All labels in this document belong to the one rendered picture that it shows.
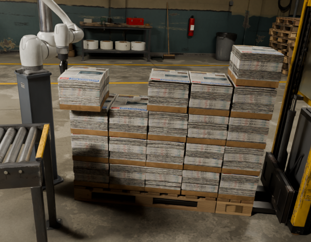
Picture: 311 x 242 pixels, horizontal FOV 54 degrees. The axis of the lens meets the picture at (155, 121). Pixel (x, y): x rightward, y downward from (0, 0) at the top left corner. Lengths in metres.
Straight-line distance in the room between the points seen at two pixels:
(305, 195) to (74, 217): 1.70
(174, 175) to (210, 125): 0.50
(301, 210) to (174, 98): 1.21
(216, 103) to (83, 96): 0.92
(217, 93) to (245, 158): 0.55
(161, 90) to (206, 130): 0.44
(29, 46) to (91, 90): 0.63
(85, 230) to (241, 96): 1.46
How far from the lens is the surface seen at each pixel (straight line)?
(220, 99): 2.19
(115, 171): 2.47
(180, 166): 2.38
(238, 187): 2.52
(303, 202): 2.47
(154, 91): 2.16
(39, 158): 1.65
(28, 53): 2.51
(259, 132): 2.33
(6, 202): 2.82
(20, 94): 2.67
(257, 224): 2.63
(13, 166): 1.64
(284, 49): 8.33
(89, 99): 2.16
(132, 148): 2.34
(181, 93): 2.16
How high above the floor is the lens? 1.59
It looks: 22 degrees down
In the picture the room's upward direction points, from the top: 3 degrees clockwise
